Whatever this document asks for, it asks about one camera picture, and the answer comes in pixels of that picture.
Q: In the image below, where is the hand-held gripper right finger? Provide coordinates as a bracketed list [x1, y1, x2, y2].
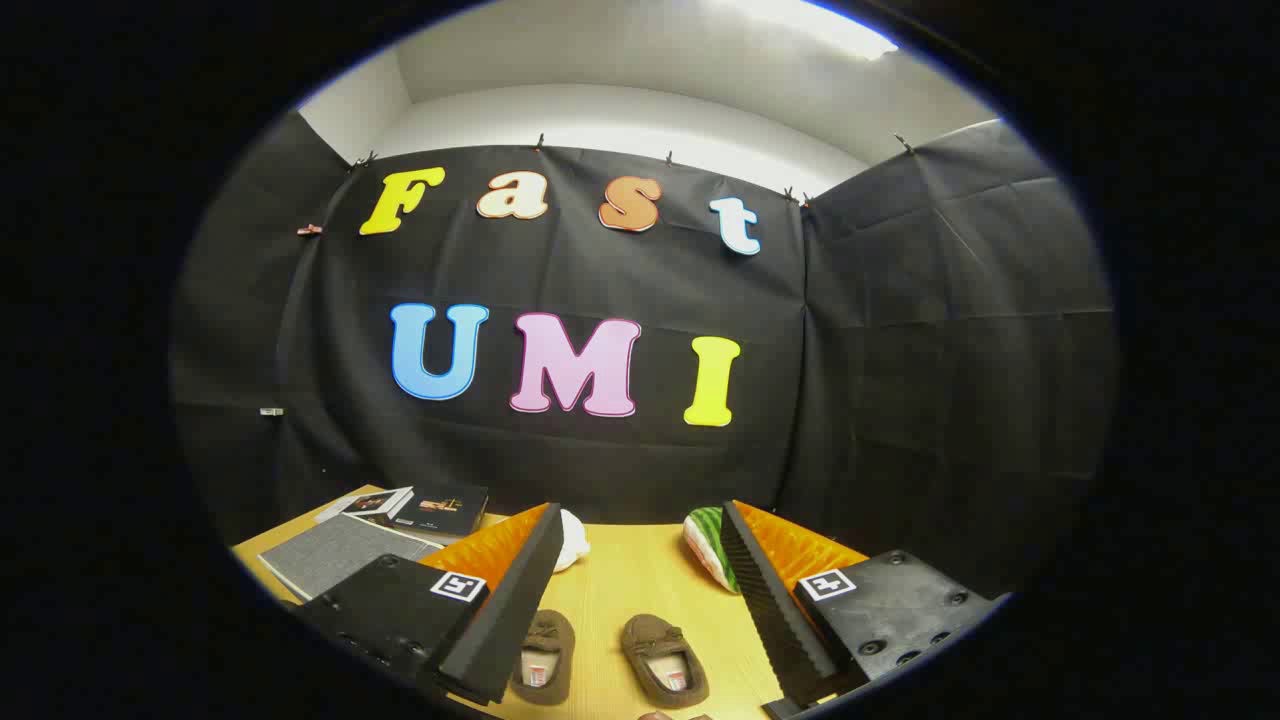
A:
[720, 499, 1003, 719]

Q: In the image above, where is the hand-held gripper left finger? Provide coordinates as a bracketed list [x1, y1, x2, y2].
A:
[298, 502, 565, 707]

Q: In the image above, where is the brown fuzzy slipper shoe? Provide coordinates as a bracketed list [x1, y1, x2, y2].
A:
[620, 613, 711, 710]
[510, 609, 578, 707]

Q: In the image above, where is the grey and cream storage box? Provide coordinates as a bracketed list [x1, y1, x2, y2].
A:
[258, 515, 446, 603]

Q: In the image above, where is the white plush toy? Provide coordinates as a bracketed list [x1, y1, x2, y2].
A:
[555, 508, 591, 573]

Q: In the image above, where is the watermelon slice plush toy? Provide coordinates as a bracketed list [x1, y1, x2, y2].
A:
[683, 505, 741, 594]

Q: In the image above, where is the black cover book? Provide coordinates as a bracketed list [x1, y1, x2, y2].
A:
[388, 484, 491, 539]

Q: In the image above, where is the white picture cover book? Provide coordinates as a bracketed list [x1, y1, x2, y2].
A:
[343, 487, 414, 528]

